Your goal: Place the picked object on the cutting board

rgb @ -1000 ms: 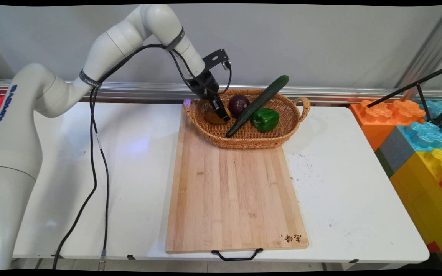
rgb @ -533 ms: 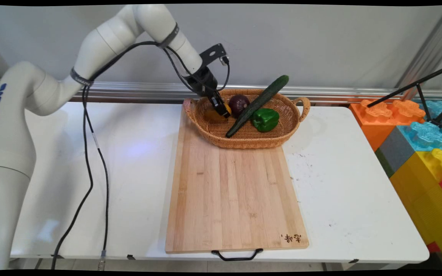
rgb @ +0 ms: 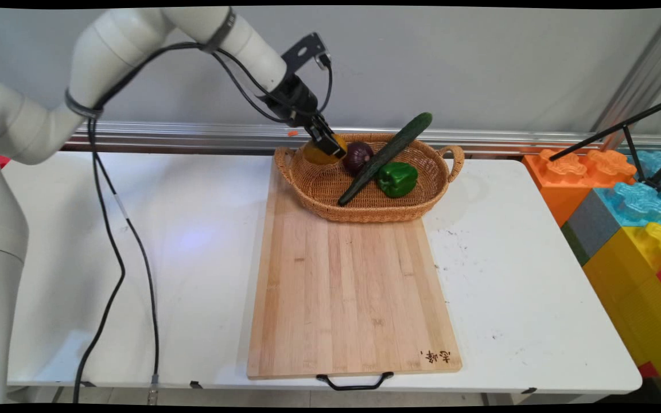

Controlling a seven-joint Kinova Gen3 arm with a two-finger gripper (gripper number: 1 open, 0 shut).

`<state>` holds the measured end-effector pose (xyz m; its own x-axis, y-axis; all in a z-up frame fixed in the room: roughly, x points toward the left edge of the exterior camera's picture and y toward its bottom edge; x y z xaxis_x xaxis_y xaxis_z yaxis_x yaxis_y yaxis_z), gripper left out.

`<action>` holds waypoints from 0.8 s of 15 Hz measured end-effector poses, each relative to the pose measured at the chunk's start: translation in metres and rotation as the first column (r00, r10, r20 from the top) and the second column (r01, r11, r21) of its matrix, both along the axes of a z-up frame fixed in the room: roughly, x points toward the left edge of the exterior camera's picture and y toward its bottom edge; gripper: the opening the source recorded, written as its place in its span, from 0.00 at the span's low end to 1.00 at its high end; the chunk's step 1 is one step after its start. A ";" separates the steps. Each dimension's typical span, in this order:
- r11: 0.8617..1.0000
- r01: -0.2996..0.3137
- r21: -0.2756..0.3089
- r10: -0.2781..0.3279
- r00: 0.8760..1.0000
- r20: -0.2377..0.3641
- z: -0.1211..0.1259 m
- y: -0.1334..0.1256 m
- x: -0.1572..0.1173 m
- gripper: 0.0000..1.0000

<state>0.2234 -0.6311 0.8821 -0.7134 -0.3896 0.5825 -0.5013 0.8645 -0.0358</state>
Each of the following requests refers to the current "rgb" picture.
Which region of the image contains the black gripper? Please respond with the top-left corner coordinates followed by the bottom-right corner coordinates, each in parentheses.
top-left (262, 73), bottom-right (348, 160)

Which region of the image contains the yellow bell pepper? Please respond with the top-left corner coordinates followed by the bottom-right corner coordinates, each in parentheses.
top-left (302, 134), bottom-right (348, 166)

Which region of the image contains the purple red onion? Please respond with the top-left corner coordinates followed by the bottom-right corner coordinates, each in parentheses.
top-left (343, 142), bottom-right (375, 177)

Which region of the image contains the dark green cucumber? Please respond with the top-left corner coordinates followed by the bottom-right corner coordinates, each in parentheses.
top-left (338, 112), bottom-right (434, 207)

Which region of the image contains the woven wicker basket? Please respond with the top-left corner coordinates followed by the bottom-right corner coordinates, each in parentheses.
top-left (274, 133), bottom-right (466, 224)

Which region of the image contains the green bell pepper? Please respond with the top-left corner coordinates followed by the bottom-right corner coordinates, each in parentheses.
top-left (377, 162), bottom-right (419, 199)

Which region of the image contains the wooden cutting board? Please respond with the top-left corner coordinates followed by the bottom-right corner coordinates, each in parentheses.
top-left (247, 163), bottom-right (463, 392)

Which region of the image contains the orange toy building block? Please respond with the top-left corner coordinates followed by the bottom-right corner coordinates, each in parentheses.
top-left (522, 149), bottom-right (637, 228)

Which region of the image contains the grey toy building block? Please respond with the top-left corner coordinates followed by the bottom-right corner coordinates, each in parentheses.
top-left (560, 189), bottom-right (621, 267)

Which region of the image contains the black tripod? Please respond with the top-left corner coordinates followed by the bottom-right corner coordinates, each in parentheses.
top-left (548, 94), bottom-right (661, 193)

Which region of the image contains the large blue toy building block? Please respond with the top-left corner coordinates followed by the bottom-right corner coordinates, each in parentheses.
top-left (593, 182), bottom-right (661, 228)

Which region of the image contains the small blue toy building block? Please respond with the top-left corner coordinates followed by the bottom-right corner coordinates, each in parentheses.
top-left (626, 150), bottom-right (661, 185)

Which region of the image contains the yellow toy building block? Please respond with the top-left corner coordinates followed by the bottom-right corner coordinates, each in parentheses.
top-left (582, 221), bottom-right (661, 404)

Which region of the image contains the aluminium rail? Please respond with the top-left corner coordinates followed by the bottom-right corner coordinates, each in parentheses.
top-left (61, 119), bottom-right (661, 157)

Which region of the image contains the black cable with metal connector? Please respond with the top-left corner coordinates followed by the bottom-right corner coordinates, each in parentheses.
top-left (65, 41), bottom-right (335, 406)

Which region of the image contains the plain black cable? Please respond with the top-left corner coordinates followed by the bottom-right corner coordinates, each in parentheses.
top-left (72, 115), bottom-right (128, 404)

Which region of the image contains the diagonal aluminium post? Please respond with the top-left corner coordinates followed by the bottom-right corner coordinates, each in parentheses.
top-left (590, 8), bottom-right (661, 152)

